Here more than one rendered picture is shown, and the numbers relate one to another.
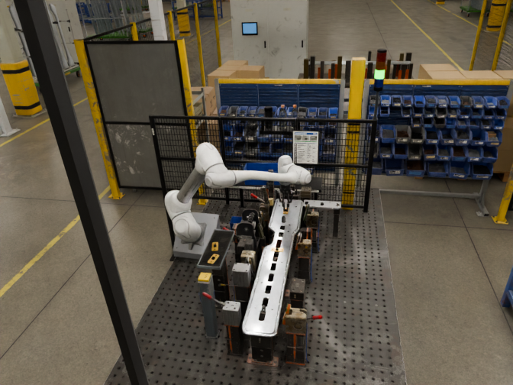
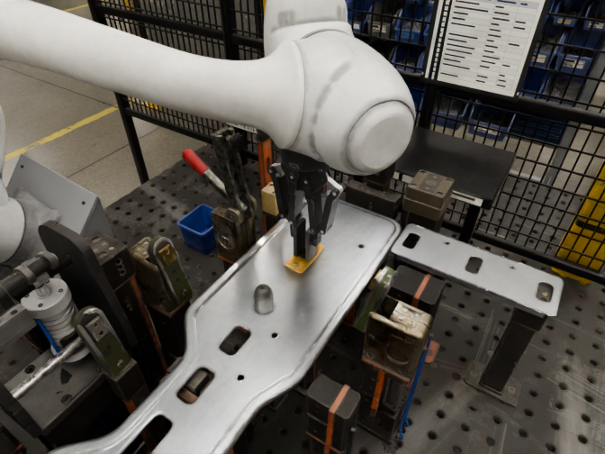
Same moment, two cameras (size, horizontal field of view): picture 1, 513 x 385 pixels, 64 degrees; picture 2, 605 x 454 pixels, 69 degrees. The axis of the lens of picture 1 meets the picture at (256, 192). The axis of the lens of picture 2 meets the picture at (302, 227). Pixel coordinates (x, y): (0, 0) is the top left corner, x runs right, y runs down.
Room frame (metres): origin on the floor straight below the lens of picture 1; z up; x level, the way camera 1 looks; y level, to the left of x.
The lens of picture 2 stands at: (2.08, -0.41, 1.57)
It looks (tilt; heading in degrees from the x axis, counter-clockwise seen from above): 41 degrees down; 20
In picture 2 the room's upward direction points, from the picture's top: straight up
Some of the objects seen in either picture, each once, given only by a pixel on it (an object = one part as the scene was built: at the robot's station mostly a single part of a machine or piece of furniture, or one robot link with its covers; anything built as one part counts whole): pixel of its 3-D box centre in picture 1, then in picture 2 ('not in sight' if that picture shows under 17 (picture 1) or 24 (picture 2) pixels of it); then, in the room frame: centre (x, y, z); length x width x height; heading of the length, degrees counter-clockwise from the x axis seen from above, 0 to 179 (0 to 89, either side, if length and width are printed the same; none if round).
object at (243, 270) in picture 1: (243, 292); not in sight; (1.87, 0.11, 0.90); 0.13 x 0.10 x 0.41; 78
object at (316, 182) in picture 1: (269, 182); (328, 128); (3.08, -0.11, 1.02); 0.90 x 0.22 x 0.03; 78
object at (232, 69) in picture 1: (241, 96); not in sight; (7.33, 0.18, 0.52); 1.20 x 0.80 x 1.05; 165
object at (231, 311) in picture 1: (233, 328); not in sight; (1.62, 0.17, 0.88); 0.11 x 0.10 x 0.36; 78
